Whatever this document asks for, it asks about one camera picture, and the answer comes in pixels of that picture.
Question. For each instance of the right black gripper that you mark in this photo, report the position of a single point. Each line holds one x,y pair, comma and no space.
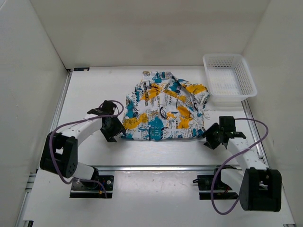
208,134

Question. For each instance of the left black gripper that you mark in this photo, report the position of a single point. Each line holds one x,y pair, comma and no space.
119,128

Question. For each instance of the patterned white shorts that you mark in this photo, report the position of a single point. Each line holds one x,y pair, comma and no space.
164,107

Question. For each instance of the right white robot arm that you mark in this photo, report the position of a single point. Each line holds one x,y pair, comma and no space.
259,188

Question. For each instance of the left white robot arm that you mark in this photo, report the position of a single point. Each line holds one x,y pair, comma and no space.
60,153

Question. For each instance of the white plastic basket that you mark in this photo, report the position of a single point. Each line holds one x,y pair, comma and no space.
229,79

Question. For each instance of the black corner label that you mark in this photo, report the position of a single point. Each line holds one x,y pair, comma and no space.
81,69

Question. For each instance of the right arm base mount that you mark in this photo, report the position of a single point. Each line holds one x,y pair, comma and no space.
221,190

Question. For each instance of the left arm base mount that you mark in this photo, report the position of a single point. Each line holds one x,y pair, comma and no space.
86,190

